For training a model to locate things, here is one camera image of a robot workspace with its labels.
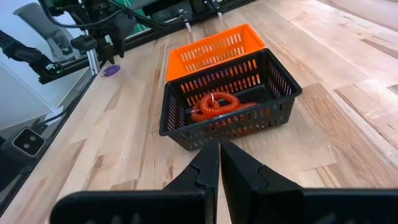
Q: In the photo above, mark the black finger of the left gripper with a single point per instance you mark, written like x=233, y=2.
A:
x=122, y=34
x=105, y=49

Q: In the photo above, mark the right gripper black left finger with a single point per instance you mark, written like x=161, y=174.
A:
x=186, y=202

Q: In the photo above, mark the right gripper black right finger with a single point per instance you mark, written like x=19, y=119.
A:
x=264, y=199

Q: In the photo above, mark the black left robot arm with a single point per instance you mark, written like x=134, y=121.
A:
x=174, y=9

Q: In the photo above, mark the green mat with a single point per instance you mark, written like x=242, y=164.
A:
x=140, y=18

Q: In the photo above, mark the grey chair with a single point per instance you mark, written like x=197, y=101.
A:
x=37, y=21

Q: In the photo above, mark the orange plastic slotted basket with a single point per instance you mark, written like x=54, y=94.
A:
x=217, y=46

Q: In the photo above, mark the black plastic slotted basket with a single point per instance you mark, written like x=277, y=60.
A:
x=258, y=93

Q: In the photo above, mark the silver metal bracket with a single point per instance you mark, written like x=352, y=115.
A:
x=92, y=62

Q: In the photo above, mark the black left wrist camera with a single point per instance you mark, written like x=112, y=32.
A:
x=84, y=43

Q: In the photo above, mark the black square camera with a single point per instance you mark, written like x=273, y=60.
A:
x=28, y=142

